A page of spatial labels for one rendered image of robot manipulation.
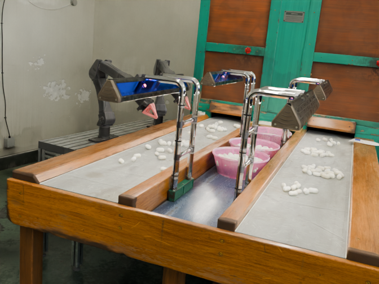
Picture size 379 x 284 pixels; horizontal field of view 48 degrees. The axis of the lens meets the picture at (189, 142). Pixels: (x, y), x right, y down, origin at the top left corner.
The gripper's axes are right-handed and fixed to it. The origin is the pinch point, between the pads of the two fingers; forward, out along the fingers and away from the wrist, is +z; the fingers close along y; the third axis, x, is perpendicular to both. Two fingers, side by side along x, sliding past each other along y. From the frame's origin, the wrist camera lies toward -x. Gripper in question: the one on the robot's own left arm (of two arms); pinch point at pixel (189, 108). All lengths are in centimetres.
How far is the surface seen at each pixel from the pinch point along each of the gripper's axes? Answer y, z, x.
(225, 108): 40.3, 10.9, -6.0
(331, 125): 40, 66, -51
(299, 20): 46, 1, -80
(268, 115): 45, 34, -24
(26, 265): -133, 24, 40
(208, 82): -33.0, 3.8, -29.3
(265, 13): 46, -18, -68
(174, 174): -108, 34, -18
